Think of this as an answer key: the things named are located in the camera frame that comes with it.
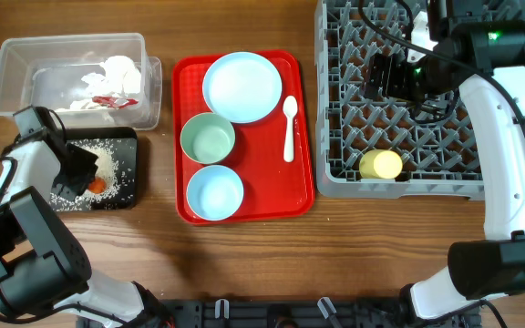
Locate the orange carrot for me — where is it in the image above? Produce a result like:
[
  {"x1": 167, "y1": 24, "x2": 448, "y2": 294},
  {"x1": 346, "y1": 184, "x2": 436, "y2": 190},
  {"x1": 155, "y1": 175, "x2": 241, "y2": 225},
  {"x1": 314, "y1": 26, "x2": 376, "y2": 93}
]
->
[{"x1": 87, "y1": 177, "x2": 107, "y2": 194}]

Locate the pile of white rice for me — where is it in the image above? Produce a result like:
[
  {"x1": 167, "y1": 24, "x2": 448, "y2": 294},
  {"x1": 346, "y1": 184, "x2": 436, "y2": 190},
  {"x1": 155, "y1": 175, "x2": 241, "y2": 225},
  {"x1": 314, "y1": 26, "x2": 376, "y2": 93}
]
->
[{"x1": 47, "y1": 138, "x2": 137, "y2": 213}]

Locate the yellow plastic cup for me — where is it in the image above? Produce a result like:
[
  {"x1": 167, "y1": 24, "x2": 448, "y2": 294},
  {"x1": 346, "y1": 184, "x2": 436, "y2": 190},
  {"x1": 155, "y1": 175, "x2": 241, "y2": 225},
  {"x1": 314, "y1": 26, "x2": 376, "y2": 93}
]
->
[{"x1": 359, "y1": 149, "x2": 403, "y2": 179}]

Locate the mint green bowl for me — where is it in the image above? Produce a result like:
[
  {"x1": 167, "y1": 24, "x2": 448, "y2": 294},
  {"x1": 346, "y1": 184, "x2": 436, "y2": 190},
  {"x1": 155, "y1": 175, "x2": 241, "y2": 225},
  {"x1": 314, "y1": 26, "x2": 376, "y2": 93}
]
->
[{"x1": 180, "y1": 113, "x2": 236, "y2": 165}]

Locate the light blue bowl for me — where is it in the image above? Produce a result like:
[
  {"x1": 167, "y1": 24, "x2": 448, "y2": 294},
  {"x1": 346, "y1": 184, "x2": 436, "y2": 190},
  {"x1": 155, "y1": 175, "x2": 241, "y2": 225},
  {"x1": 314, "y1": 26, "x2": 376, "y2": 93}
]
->
[{"x1": 186, "y1": 165, "x2": 244, "y2": 221}]

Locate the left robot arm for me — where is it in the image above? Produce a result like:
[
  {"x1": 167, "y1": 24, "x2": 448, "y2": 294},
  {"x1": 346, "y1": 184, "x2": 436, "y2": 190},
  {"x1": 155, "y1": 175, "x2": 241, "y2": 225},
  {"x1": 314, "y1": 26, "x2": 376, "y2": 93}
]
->
[{"x1": 0, "y1": 106, "x2": 175, "y2": 327}]

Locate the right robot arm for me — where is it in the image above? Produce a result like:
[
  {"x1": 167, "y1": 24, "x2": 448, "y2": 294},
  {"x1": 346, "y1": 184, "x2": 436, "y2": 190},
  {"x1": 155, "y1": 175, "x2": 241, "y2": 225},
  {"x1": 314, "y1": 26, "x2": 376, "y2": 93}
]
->
[{"x1": 364, "y1": 1, "x2": 525, "y2": 327}]

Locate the black food waste tray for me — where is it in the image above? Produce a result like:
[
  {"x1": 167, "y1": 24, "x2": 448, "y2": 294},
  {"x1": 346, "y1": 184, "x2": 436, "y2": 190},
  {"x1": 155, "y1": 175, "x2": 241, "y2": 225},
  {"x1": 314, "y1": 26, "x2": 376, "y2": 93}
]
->
[{"x1": 43, "y1": 126, "x2": 139, "y2": 213}]

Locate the clear plastic waste bin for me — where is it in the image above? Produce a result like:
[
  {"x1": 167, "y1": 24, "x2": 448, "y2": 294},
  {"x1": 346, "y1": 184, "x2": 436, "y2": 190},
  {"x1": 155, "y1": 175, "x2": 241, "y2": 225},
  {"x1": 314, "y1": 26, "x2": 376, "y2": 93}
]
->
[{"x1": 0, "y1": 33, "x2": 162, "y2": 130}]

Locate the red snack wrapper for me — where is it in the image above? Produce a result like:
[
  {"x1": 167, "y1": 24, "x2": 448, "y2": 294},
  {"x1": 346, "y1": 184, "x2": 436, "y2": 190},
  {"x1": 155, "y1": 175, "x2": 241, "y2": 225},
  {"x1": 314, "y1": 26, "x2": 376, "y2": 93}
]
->
[{"x1": 92, "y1": 96, "x2": 139, "y2": 109}]

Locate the large crumpled white tissue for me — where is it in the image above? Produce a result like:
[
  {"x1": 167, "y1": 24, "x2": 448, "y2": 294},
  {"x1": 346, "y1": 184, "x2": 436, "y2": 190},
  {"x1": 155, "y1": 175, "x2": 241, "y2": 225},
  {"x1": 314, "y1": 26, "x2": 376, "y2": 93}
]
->
[{"x1": 81, "y1": 56, "x2": 141, "y2": 96}]

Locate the white plastic spoon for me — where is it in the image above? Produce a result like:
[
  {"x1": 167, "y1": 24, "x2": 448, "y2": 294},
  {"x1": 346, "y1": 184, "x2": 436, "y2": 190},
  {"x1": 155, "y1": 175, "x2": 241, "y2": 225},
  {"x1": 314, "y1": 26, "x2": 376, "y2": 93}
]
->
[{"x1": 283, "y1": 96, "x2": 298, "y2": 162}]

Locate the light blue plate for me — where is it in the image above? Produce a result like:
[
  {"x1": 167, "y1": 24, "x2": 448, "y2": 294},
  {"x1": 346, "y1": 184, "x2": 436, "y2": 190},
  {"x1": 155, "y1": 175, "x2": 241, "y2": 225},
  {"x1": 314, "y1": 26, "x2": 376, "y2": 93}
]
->
[{"x1": 202, "y1": 52, "x2": 283, "y2": 124}]

